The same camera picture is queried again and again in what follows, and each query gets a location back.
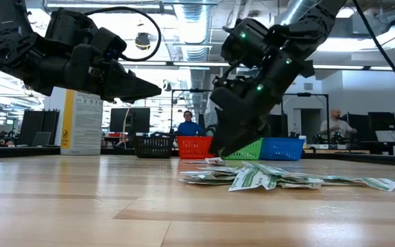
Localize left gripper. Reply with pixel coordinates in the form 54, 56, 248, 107
29, 43, 163, 104

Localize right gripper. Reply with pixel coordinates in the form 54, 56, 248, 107
209, 51, 315, 157

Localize black monitor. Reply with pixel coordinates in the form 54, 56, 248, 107
109, 107, 151, 135
341, 114, 369, 147
367, 111, 395, 132

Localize green plastic basket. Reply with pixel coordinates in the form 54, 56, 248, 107
223, 137, 264, 161

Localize red plastic basket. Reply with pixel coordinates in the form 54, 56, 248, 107
176, 136, 215, 161

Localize person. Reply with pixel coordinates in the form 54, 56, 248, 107
320, 108, 358, 139
176, 110, 205, 137

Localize black ceiling lamp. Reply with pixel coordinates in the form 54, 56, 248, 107
134, 32, 152, 51

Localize black plastic basket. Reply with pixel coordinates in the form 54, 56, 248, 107
134, 136, 175, 159

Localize blue plastic basket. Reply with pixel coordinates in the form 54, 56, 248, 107
259, 137, 305, 162

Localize ceiling light tube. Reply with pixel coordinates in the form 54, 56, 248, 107
121, 61, 232, 68

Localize black partition panels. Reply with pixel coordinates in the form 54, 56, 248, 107
18, 108, 60, 148

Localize grey chair back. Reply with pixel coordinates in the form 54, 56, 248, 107
32, 131, 53, 148

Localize black workbench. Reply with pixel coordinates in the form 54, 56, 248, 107
357, 139, 395, 156

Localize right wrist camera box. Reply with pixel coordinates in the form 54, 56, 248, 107
213, 75, 250, 91

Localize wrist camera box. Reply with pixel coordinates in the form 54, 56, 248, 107
91, 27, 128, 62
213, 75, 250, 91

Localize black frame stand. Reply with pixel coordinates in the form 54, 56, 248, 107
169, 88, 219, 137
280, 92, 331, 138

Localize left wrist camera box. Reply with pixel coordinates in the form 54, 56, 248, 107
91, 27, 128, 62

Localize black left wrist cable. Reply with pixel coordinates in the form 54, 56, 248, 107
84, 5, 163, 62

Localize silver ventilation duct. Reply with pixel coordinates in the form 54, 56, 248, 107
172, 0, 213, 114
279, 0, 322, 27

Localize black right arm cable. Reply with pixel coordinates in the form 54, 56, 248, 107
352, 0, 395, 101

